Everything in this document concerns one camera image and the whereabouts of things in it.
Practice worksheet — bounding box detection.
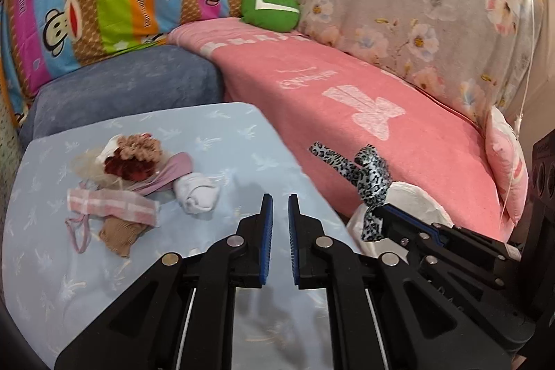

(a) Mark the green round pillow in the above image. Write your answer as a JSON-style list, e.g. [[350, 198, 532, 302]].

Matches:
[[240, 0, 302, 33]]

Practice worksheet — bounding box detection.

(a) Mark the small white cloth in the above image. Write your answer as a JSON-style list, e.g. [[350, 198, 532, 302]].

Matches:
[[96, 135, 120, 165]]

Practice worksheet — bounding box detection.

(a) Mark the dark red scrunchie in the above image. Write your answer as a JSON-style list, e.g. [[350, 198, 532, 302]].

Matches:
[[103, 153, 152, 182]]

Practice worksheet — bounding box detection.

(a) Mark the leopard print fabric strip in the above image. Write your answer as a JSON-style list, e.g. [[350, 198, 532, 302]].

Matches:
[[309, 141, 393, 243]]

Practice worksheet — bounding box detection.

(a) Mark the pink beige scrunchie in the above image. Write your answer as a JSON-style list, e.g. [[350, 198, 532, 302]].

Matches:
[[115, 132, 163, 163]]

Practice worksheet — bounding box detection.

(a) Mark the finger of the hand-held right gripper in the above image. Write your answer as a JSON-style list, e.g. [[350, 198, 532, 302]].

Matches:
[[387, 227, 504, 289], [373, 204, 522, 263]]

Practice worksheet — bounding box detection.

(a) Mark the pink blanket with white bow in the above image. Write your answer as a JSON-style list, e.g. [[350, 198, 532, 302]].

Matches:
[[167, 18, 516, 243]]

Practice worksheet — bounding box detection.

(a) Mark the white sock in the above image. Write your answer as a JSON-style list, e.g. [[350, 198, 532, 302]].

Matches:
[[173, 173, 221, 216]]

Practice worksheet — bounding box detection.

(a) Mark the tan knitted cloth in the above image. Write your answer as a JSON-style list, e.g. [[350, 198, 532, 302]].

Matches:
[[99, 216, 146, 259]]

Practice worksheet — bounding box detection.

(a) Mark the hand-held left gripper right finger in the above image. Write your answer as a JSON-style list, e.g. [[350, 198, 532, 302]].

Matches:
[[288, 194, 513, 370]]

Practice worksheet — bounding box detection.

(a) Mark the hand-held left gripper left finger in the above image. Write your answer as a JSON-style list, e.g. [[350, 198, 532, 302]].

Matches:
[[54, 193, 275, 370]]

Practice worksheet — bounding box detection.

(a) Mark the pink and white pillow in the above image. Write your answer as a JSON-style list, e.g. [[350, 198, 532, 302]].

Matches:
[[485, 106, 530, 225]]

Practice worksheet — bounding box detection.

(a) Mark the pink plaid cloth with strap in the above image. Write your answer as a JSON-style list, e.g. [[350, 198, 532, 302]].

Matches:
[[65, 187, 161, 255]]

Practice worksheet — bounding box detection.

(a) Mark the white plastic bag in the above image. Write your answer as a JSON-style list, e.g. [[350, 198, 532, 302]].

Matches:
[[346, 180, 454, 258]]

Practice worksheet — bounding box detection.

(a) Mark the blue-grey cushion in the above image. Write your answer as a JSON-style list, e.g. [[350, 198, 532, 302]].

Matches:
[[19, 45, 224, 145]]

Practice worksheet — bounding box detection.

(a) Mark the speckled cream cloth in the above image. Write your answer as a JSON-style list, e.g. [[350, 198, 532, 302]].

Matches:
[[0, 93, 22, 167]]

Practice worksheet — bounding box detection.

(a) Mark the cream fuzzy hair tie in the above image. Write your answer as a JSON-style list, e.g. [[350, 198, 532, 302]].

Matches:
[[71, 151, 109, 185]]

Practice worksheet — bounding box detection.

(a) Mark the mauve drawstring pouch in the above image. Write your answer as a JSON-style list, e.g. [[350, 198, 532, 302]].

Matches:
[[130, 152, 192, 195]]

